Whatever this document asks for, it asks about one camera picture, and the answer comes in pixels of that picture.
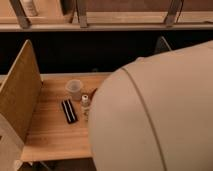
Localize large beige robot arm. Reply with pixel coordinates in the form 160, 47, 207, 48
89, 40, 213, 171

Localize small clear white-capped bottle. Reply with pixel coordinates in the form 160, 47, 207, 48
81, 94, 90, 119

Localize white bottle on shelf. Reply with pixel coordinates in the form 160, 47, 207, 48
23, 0, 38, 17

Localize translucent plastic cup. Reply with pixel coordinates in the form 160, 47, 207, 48
65, 79, 83, 101

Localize black striped rectangular block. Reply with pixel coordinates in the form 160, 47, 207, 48
61, 99, 78, 124

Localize wooden side panel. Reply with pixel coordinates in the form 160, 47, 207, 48
0, 40, 42, 171

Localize wooden upper shelf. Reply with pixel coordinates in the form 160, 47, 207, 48
0, 0, 213, 32

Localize middle grey metal bracket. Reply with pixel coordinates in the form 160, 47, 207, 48
76, 0, 87, 28

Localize grey metal bracket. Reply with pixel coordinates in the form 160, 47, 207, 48
9, 0, 31, 29
164, 0, 182, 27
76, 0, 87, 28

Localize right grey metal bracket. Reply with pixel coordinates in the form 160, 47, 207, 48
164, 0, 182, 27

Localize left grey metal bracket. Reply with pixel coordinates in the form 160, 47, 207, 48
9, 0, 31, 29

